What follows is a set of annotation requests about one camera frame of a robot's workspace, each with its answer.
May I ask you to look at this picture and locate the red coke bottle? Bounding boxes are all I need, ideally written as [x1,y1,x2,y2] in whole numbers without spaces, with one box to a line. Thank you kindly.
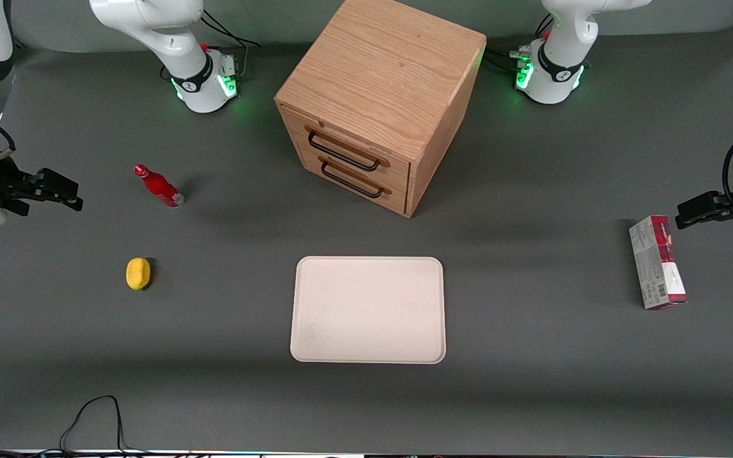
[134,164,185,209]

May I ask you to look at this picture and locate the grey red carton box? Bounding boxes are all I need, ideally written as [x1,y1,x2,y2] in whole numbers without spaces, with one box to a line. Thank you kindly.
[629,215,688,310]

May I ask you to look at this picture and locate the wooden drawer front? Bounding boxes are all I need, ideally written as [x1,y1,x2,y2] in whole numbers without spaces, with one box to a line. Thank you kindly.
[279,104,413,189]
[298,146,410,217]

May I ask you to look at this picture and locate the yellow lemon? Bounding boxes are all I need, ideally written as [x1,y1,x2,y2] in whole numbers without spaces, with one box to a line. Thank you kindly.
[126,257,151,291]

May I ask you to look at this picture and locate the black left base cables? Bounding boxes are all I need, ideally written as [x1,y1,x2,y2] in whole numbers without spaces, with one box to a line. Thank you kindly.
[486,16,555,72]

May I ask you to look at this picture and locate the black right base cables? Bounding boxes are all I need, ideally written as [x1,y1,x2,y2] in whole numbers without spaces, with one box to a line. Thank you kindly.
[200,8,262,82]

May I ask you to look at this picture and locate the beige plastic tray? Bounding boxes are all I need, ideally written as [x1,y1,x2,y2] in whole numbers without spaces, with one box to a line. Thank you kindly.
[290,256,447,364]

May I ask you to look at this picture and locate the wooden drawer cabinet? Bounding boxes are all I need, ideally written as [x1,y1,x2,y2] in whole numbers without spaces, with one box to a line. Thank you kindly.
[274,0,487,219]

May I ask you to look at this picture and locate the black metal drawer handle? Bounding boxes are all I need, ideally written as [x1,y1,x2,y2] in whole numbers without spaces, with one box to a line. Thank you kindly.
[319,157,393,199]
[305,126,391,172]

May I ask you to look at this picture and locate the black base cables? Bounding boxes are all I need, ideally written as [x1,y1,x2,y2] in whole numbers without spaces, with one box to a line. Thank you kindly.
[200,8,262,82]
[486,16,555,72]

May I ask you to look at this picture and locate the thin black table-edge cable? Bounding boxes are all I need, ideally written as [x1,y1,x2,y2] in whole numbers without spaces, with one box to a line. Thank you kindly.
[0,395,151,456]

